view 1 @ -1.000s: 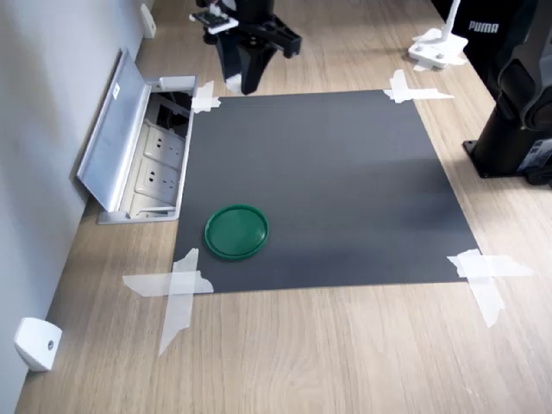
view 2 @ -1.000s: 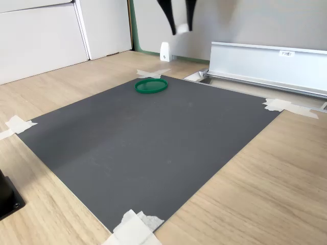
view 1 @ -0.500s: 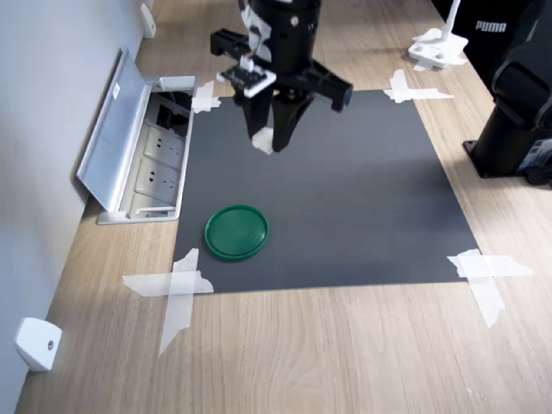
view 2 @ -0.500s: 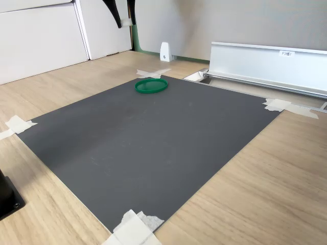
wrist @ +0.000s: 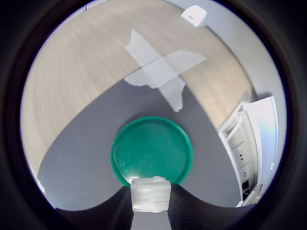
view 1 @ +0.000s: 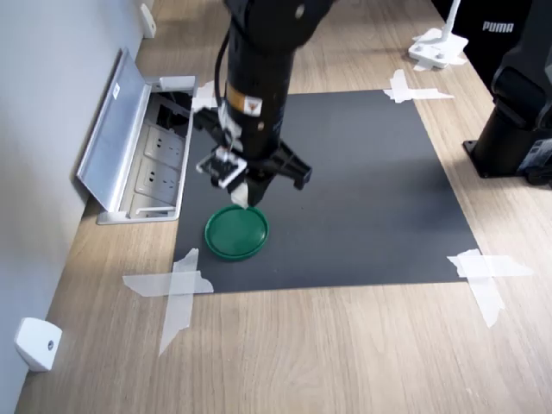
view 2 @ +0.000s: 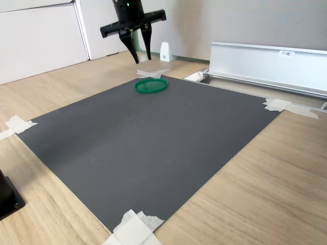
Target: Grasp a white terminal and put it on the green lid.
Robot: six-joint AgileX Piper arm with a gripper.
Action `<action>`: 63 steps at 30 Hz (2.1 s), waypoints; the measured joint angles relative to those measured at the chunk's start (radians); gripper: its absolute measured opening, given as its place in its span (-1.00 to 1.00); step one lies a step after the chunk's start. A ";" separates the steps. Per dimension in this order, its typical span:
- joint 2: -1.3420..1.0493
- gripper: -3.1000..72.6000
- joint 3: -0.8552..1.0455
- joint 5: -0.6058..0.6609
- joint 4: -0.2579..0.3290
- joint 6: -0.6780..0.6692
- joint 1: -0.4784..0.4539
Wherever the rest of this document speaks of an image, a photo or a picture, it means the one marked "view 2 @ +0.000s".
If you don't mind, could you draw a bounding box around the round green lid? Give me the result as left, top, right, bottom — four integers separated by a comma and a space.
134, 78, 169, 94

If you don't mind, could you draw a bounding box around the narrow white board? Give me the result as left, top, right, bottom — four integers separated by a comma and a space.
75, 0, 133, 61

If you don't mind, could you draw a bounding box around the dark grey mat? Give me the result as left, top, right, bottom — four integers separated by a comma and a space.
16, 75, 286, 234

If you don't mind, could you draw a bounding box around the small white bracket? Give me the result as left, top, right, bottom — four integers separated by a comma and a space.
159, 42, 172, 62

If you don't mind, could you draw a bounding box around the grey partition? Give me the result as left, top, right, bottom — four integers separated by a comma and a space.
142, 0, 327, 62

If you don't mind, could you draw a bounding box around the white masking tape piece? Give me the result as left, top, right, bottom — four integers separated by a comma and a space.
262, 98, 319, 120
102, 209, 166, 245
136, 67, 172, 79
0, 114, 38, 140

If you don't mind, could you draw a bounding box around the silver cable duct cover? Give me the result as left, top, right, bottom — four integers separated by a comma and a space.
208, 41, 327, 99

